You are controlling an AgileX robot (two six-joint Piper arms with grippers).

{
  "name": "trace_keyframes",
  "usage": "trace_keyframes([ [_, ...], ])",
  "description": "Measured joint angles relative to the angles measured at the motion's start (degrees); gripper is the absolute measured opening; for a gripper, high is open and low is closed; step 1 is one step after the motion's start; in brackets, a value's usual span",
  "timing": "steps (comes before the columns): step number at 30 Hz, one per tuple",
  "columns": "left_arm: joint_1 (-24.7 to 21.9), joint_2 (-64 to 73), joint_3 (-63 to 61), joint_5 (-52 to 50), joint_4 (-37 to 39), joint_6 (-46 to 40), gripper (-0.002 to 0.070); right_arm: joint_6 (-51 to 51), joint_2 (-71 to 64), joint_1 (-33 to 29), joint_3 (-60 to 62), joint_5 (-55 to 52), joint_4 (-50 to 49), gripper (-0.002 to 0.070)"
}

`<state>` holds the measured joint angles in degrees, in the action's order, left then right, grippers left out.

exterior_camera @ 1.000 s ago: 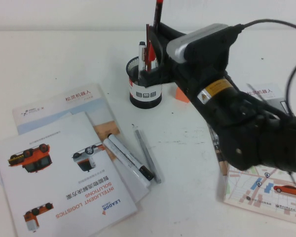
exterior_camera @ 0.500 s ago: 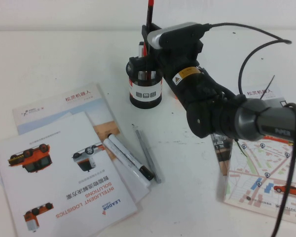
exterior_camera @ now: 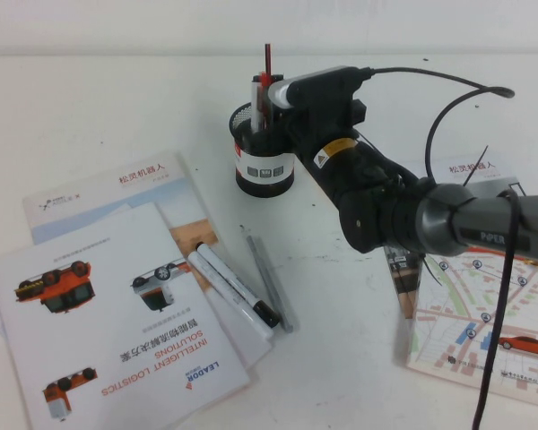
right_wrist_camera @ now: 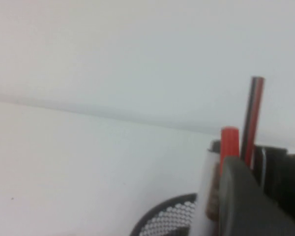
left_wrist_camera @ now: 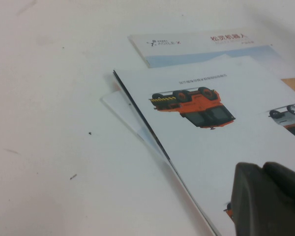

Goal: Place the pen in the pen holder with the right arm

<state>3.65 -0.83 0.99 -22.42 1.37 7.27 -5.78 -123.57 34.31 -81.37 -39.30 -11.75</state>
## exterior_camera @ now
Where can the black pen with red cap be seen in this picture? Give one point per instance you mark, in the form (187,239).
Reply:
(264,79)

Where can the Leador logistics brochure orange vehicles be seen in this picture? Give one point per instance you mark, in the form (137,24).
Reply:
(116,336)

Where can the white marker standing upright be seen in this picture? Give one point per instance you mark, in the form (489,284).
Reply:
(255,107)

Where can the black mesh pen holder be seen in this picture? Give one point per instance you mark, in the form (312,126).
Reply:
(264,172)

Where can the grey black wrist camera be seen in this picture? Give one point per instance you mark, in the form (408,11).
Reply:
(323,85)

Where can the black zip tie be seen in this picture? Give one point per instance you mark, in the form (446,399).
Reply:
(477,163)
(432,273)

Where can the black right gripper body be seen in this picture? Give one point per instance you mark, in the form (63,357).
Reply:
(327,130)

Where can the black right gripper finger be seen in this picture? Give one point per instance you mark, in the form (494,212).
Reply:
(268,107)
(284,123)

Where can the all white marker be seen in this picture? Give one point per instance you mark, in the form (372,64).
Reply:
(226,295)

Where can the silver metal pen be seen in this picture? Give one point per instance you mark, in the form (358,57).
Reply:
(269,286)

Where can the city map brochure red car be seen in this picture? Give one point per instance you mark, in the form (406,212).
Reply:
(457,313)

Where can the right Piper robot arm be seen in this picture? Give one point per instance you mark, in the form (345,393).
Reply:
(475,224)

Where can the white marker with black cap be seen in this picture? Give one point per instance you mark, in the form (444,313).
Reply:
(237,282)

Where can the AgileX brochure with blue band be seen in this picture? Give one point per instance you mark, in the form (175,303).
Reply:
(116,188)

